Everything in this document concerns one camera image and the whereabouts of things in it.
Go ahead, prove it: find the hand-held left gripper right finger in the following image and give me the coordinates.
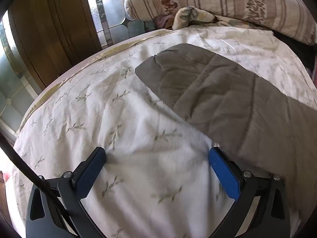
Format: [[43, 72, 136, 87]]
[[208, 147, 291, 238]]

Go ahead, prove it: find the wooden door with glass panes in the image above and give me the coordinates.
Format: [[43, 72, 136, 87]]
[[0, 0, 156, 139]]

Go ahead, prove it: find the white leaf-print bed sheet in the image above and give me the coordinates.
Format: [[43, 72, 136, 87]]
[[12, 27, 317, 238]]

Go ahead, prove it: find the small floral cloth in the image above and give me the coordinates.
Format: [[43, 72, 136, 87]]
[[172, 6, 216, 30]]

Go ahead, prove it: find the black cable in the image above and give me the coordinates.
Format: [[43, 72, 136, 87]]
[[0, 132, 76, 238]]

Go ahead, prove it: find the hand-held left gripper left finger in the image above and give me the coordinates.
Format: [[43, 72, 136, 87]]
[[26, 147, 107, 238]]

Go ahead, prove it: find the purple cloth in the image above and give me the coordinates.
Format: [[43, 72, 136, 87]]
[[154, 14, 175, 29]]

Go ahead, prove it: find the grey-brown quilted jacket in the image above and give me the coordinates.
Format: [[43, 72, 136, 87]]
[[135, 43, 317, 228]]

